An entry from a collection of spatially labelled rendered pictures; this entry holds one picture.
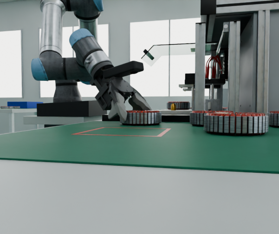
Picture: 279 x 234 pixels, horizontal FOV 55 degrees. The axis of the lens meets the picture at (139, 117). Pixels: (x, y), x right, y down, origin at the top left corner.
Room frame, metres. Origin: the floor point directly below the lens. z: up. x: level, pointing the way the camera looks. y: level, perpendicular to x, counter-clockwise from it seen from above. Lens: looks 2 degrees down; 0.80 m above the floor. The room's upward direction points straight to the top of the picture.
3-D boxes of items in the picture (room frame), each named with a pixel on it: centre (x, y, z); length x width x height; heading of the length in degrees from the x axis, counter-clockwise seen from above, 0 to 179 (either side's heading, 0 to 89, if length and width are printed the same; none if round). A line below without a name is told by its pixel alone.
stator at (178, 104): (1.29, -0.19, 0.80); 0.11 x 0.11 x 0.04
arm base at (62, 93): (1.46, 0.39, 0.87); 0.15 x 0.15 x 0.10
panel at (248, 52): (1.11, -0.41, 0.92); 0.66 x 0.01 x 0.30; 167
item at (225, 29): (1.13, -0.33, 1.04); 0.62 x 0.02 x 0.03; 167
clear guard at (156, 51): (1.28, -0.19, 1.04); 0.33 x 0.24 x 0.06; 77
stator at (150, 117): (0.73, 0.00, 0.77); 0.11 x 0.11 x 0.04
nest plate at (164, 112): (1.05, -0.13, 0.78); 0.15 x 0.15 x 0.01; 77
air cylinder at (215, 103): (1.02, -0.27, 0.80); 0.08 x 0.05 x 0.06; 167
